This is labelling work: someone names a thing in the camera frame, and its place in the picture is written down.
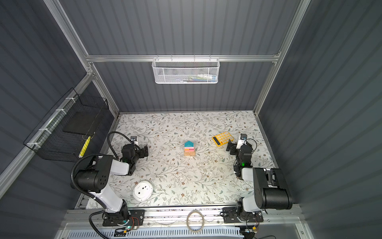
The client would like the teal wood block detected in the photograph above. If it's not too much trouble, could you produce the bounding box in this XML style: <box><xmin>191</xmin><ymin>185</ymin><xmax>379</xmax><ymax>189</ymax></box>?
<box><xmin>184</xmin><ymin>141</ymin><xmax>195</xmax><ymax>148</ymax></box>

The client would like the arched natural wood block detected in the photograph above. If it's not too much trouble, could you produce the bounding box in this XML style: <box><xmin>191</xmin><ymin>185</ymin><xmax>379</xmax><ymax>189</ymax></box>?
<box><xmin>184</xmin><ymin>150</ymin><xmax>196</xmax><ymax>156</ymax></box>

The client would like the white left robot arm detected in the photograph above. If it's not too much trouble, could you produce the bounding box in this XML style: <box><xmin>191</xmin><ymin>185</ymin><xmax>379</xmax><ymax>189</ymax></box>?
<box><xmin>70</xmin><ymin>144</ymin><xmax>148</xmax><ymax>226</ymax></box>

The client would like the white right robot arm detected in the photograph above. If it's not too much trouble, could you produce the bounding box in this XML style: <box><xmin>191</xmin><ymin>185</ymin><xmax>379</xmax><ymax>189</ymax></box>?
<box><xmin>220</xmin><ymin>139</ymin><xmax>293</xmax><ymax>224</ymax></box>

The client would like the yellow calculator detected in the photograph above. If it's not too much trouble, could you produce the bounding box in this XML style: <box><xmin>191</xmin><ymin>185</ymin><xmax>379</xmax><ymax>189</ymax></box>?
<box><xmin>212</xmin><ymin>131</ymin><xmax>234</xmax><ymax>147</ymax></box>

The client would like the white round smart speaker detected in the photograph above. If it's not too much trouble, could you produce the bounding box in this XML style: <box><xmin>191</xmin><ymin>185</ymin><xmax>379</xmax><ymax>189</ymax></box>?
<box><xmin>132</xmin><ymin>180</ymin><xmax>154</xmax><ymax>202</ymax></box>

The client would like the yellow green marker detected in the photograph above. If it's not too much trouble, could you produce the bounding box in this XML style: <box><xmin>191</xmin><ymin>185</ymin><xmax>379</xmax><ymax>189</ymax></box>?
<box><xmin>78</xmin><ymin>136</ymin><xmax>91</xmax><ymax>158</ymax></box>

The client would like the roll of clear tape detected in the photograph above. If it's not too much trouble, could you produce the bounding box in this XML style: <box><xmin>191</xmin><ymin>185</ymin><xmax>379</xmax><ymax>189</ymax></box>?
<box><xmin>186</xmin><ymin>210</ymin><xmax>206</xmax><ymax>233</ymax></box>

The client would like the black wire basket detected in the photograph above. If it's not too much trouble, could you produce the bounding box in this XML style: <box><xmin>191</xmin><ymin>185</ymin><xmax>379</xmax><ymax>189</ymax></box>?
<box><xmin>23</xmin><ymin>90</ymin><xmax>110</xmax><ymax>162</ymax></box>

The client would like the white wire mesh basket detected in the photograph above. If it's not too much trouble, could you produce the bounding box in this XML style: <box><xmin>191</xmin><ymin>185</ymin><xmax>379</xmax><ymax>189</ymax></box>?
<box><xmin>152</xmin><ymin>59</ymin><xmax>220</xmax><ymax>84</ymax></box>

